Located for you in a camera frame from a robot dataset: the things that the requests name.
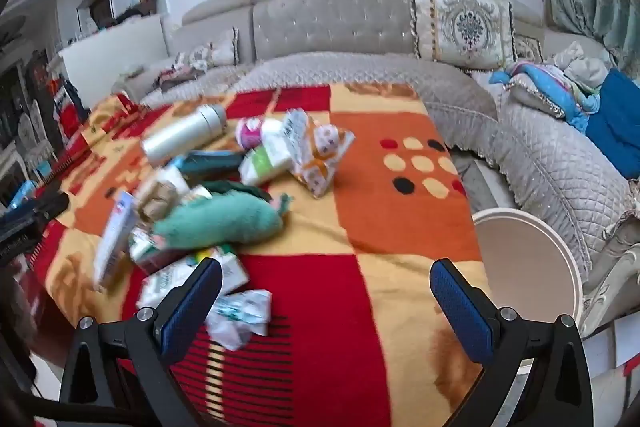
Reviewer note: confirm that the red orange printed blanket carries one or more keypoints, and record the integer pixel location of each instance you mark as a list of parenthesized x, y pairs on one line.
[(375, 217)]

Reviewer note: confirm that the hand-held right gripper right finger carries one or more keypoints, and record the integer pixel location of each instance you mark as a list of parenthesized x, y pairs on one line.
[(460, 307)]

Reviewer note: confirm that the small patterned cushion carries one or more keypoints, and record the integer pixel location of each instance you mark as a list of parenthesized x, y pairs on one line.
[(529, 48)]

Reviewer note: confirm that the small green white carton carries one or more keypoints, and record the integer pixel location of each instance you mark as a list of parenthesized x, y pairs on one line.
[(147, 249)]

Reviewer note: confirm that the green white tissue packet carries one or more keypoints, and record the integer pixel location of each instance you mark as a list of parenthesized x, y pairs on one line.
[(265, 164)]

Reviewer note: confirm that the large patterned cushion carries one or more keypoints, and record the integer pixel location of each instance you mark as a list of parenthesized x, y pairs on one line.
[(465, 27)]

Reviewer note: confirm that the floral cushion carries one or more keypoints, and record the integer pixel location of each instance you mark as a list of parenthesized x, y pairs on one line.
[(212, 52)]

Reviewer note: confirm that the white ornate chair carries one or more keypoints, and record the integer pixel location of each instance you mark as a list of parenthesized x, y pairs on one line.
[(35, 137)]

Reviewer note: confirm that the dark blue cloth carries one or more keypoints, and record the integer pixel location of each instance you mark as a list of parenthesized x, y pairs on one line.
[(617, 122)]

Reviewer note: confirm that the teal fabric pouch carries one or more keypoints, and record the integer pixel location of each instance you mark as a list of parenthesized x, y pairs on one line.
[(210, 162)]

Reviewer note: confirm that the white green wrapper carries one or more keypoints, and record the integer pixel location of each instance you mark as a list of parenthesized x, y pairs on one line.
[(240, 314)]

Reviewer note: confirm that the dark green snack packet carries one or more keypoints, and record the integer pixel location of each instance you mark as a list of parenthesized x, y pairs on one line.
[(250, 191)]

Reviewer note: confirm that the white thermos bottle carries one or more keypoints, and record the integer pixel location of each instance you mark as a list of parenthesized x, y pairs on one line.
[(180, 134)]

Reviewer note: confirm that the orange white snack bag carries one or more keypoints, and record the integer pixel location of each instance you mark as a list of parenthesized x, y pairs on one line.
[(320, 152)]

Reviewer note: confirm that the grey clothing pile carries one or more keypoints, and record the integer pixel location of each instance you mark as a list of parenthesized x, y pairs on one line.
[(585, 67)]

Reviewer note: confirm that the green plush toy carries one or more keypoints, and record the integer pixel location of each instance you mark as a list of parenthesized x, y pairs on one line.
[(215, 219)]

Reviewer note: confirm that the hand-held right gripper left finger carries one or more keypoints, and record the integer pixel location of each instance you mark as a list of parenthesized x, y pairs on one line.
[(187, 307)]

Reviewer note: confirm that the pink white cup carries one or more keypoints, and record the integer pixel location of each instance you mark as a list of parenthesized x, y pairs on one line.
[(252, 132)]

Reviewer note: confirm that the clothes pile on sofa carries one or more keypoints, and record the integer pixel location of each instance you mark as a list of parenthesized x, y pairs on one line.
[(180, 74)]

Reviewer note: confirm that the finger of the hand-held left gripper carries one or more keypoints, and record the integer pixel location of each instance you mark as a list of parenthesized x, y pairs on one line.
[(20, 243), (50, 206)]

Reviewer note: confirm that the green white milk carton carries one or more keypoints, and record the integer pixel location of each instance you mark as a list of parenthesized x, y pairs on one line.
[(230, 274)]

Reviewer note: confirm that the brown paper box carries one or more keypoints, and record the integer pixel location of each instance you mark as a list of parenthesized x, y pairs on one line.
[(160, 197)]

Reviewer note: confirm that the white round bin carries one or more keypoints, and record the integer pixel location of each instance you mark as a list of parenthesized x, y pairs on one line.
[(525, 267)]

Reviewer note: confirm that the tall white box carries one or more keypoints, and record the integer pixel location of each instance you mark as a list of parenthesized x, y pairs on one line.
[(115, 242)]

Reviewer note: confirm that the grey tufted ornate sofa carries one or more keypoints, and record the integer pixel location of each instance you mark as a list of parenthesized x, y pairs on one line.
[(330, 17)]

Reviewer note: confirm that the white cabinet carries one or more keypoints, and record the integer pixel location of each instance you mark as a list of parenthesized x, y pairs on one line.
[(115, 57)]

